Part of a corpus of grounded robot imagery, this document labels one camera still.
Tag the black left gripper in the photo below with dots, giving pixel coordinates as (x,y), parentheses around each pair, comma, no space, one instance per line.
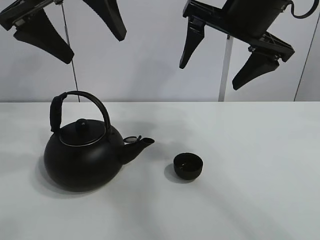
(37,29)

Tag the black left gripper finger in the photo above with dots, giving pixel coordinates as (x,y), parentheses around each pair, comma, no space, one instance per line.
(108,11)

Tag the white vertical frame post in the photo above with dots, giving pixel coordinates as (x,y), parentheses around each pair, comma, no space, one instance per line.
(225,68)

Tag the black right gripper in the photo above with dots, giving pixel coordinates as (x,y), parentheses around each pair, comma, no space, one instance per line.
(246,20)

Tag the black round teapot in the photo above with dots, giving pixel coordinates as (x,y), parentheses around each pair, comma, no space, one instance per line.
(88,153)

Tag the small black teacup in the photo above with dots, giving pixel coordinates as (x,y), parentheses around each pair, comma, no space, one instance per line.
(188,166)

